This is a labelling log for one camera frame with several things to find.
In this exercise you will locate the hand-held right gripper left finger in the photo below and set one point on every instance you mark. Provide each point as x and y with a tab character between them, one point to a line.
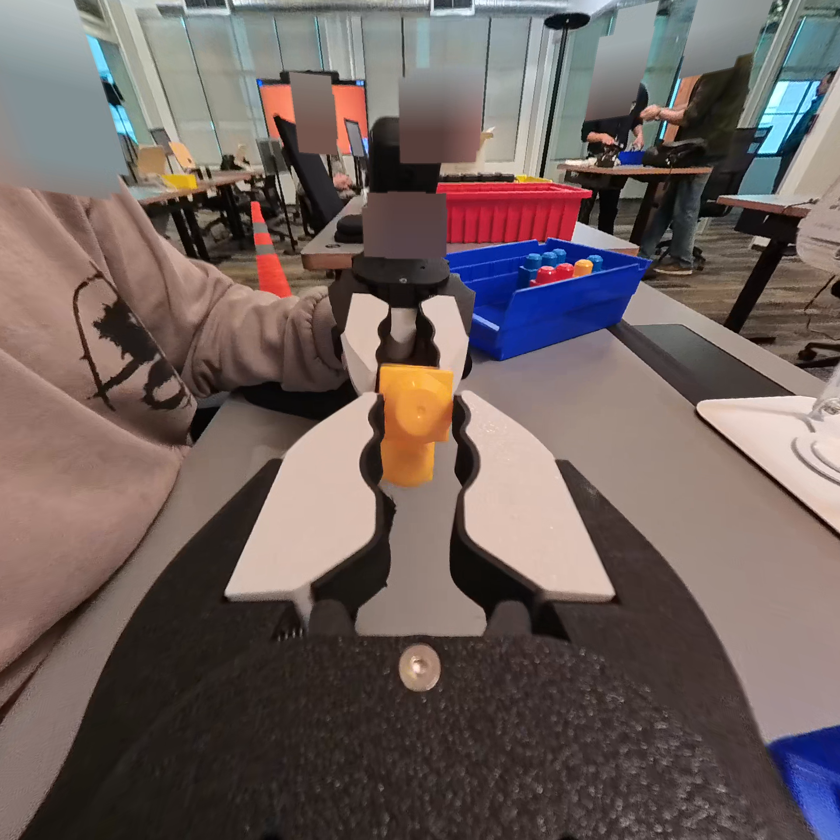
308	518

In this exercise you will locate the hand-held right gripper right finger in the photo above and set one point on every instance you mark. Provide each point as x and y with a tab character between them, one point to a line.
531	518

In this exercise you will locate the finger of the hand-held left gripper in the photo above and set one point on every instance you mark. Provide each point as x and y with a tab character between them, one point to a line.
449	334
359	341

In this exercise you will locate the yellow one-stud block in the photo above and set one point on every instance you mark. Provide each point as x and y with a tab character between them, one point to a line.
417	407

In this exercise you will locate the blue plastic bin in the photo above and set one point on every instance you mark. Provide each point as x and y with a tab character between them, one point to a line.
814	787
558	321

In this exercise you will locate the group of toy bricks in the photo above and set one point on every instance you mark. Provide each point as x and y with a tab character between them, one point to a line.
548	274

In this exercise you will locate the person's left forearm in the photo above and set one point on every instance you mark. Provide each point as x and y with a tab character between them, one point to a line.
275	341

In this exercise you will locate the black round object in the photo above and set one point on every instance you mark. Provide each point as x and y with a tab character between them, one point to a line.
350	229

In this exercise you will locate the orange traffic cone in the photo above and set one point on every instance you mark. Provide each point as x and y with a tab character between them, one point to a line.
269	262

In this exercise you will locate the red plastic bin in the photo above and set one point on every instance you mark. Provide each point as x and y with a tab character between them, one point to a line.
512	216

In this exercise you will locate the black high-back chair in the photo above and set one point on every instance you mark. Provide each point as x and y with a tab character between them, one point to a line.
308	184

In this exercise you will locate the small dark monitor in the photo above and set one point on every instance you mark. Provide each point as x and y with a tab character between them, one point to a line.
355	138

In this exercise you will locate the large orange screen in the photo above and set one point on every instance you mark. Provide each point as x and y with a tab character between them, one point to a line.
351	105

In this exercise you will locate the small yellow bin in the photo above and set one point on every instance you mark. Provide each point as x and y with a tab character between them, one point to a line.
178	182

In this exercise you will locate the white document stand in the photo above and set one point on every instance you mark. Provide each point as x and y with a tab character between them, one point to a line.
754	426

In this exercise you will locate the person in beige sweatshirt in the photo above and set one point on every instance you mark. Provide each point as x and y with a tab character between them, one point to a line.
65	459

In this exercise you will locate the small blue bin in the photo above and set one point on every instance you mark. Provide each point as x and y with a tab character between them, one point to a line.
631	157

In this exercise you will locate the ceiling air vent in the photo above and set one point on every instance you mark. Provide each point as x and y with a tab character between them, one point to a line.
453	6
207	5

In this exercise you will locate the black bag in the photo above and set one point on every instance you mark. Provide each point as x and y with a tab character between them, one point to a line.
676	154

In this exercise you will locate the black floor lamp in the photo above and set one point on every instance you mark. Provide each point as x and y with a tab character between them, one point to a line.
565	19

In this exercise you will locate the black office chair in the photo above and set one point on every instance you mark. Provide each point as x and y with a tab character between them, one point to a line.
820	358
735	170

